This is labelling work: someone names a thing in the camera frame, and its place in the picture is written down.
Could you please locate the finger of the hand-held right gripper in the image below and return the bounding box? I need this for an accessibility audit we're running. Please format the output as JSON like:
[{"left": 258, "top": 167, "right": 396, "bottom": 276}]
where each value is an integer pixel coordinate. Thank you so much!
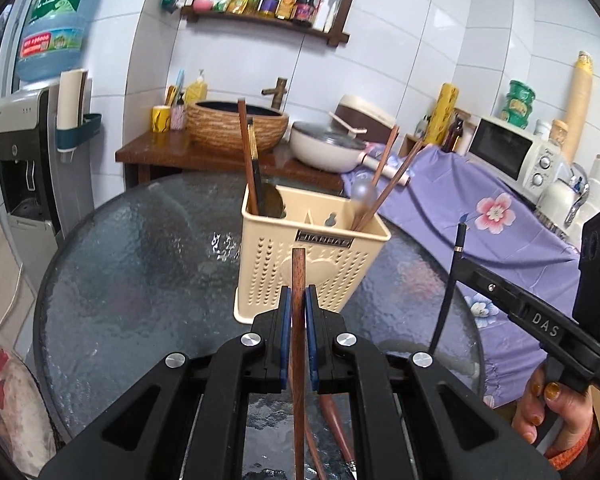
[{"left": 451, "top": 251, "right": 526, "bottom": 319}]

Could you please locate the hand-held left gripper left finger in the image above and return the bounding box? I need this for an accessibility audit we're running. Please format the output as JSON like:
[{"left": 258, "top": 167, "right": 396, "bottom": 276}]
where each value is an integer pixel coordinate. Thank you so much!
[{"left": 37, "top": 285, "right": 293, "bottom": 480}]

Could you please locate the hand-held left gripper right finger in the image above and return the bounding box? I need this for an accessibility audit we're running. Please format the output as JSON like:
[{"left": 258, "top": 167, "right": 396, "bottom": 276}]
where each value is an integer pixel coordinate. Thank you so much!
[{"left": 305, "top": 285, "right": 561, "bottom": 480}]

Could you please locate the cream plastic utensil holder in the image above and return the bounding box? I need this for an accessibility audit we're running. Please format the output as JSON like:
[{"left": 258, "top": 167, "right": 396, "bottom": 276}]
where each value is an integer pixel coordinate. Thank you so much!
[{"left": 233, "top": 183, "right": 392, "bottom": 323}]

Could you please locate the brown wooden chopstick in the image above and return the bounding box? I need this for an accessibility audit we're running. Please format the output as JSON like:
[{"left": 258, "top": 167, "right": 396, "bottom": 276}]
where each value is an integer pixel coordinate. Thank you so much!
[
  {"left": 236, "top": 98, "right": 260, "bottom": 216},
  {"left": 357, "top": 139, "right": 426, "bottom": 232},
  {"left": 352, "top": 125, "right": 401, "bottom": 231},
  {"left": 290, "top": 247, "right": 308, "bottom": 480},
  {"left": 302, "top": 392, "right": 331, "bottom": 480}
]

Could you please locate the wooden handle metal spoon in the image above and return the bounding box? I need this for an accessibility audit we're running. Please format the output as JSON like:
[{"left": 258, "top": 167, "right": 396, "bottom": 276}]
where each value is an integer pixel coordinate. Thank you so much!
[{"left": 319, "top": 393, "right": 361, "bottom": 473}]

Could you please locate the person's right forearm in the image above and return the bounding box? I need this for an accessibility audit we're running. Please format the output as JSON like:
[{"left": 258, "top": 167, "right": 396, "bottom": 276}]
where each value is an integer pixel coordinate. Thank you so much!
[{"left": 547, "top": 430, "right": 600, "bottom": 473}]

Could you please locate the person's right hand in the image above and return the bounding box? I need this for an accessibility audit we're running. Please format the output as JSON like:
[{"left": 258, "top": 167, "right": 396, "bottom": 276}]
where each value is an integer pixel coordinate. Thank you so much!
[{"left": 511, "top": 364, "right": 597, "bottom": 450}]

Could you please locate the purple floral cloth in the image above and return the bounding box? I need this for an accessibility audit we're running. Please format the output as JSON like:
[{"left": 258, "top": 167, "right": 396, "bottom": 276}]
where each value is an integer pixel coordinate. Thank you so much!
[{"left": 342, "top": 145, "right": 581, "bottom": 406}]

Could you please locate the white kettle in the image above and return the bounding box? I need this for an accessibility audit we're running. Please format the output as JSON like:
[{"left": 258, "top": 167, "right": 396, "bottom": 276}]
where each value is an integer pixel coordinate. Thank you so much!
[{"left": 535, "top": 175, "right": 593, "bottom": 233}]

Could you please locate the white microwave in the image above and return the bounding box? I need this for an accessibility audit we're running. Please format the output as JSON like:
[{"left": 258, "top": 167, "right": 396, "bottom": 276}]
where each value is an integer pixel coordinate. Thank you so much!
[{"left": 466, "top": 114, "right": 563, "bottom": 193}]

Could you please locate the brown glass bottle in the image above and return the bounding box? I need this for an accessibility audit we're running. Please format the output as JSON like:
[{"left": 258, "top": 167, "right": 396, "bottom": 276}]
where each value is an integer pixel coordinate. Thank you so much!
[{"left": 442, "top": 116, "right": 465, "bottom": 153}]

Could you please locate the round glass table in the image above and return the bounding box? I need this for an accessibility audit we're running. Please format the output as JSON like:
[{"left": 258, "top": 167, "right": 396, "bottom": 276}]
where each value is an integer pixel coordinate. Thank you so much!
[{"left": 32, "top": 172, "right": 486, "bottom": 480}]

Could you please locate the yellow lid jar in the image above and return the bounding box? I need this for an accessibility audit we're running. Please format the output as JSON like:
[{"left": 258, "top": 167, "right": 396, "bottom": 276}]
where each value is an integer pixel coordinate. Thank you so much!
[{"left": 550, "top": 119, "right": 570, "bottom": 148}]

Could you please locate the yellow wrap roll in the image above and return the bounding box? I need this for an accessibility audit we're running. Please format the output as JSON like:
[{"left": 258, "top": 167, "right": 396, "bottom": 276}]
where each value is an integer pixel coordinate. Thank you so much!
[{"left": 425, "top": 82, "right": 460, "bottom": 147}]

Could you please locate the cream pan with glass lid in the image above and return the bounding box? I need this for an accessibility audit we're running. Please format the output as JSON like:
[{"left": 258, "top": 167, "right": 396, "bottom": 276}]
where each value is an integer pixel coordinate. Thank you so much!
[{"left": 289, "top": 121, "right": 411, "bottom": 188}]

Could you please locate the tall stack of paper cups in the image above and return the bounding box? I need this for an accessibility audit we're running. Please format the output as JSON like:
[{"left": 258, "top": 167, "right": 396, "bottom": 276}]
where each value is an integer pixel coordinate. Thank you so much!
[{"left": 562, "top": 51, "right": 595, "bottom": 163}]

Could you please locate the white rice paddle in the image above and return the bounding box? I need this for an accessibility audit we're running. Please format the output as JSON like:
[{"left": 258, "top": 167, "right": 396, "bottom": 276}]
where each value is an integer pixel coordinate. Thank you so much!
[{"left": 328, "top": 111, "right": 368, "bottom": 136}]

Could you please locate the woven pattern basin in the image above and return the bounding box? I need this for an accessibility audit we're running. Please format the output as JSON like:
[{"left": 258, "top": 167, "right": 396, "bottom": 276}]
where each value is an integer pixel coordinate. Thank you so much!
[{"left": 186, "top": 100, "right": 291, "bottom": 153}]

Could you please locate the wooden counter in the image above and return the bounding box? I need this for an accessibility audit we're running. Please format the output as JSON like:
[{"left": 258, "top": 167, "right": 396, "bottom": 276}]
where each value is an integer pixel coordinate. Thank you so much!
[{"left": 115, "top": 132, "right": 346, "bottom": 193}]

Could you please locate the bamboo style faucet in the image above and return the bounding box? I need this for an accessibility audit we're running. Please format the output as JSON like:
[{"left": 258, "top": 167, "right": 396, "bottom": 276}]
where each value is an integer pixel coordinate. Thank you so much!
[{"left": 261, "top": 77, "right": 289, "bottom": 111}]

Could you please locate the dotted pump bottle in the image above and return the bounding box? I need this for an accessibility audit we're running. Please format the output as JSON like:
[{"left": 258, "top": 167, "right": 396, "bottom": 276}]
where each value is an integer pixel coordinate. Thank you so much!
[{"left": 170, "top": 92, "right": 187, "bottom": 132}]

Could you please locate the yellow cup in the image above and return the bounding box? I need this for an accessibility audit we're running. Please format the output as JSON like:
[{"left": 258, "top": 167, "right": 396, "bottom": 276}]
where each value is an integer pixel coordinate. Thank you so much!
[{"left": 152, "top": 105, "right": 173, "bottom": 133}]

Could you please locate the yellow dish soap bottle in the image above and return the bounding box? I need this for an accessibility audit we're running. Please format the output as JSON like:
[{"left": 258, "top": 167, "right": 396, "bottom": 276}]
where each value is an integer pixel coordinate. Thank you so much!
[{"left": 184, "top": 69, "right": 209, "bottom": 106}]

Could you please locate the printed stool cushion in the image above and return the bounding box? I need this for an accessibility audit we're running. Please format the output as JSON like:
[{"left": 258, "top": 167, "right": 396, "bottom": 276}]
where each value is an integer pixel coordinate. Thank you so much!
[{"left": 0, "top": 342, "right": 56, "bottom": 476}]

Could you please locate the beige cloth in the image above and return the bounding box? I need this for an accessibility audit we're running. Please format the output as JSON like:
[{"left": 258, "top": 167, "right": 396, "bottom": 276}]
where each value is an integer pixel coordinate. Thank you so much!
[{"left": 0, "top": 105, "right": 36, "bottom": 346}]

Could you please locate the wooden framed mirror shelf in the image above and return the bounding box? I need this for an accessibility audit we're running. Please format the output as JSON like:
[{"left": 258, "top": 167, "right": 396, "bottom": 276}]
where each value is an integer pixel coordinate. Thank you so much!
[{"left": 180, "top": 0, "right": 373, "bottom": 46}]

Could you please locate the dark soy sauce bottle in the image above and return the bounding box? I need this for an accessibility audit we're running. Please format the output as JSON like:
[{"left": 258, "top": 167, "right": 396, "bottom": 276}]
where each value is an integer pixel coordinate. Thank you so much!
[{"left": 294, "top": 0, "right": 323, "bottom": 27}]

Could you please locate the grey water dispenser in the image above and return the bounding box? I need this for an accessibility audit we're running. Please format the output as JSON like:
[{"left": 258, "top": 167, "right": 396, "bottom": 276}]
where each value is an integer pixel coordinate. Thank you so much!
[{"left": 0, "top": 85, "right": 96, "bottom": 241}]

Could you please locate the blue water jug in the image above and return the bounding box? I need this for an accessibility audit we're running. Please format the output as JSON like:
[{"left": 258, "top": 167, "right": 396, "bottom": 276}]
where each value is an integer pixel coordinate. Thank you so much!
[{"left": 15, "top": 0, "right": 105, "bottom": 83}]

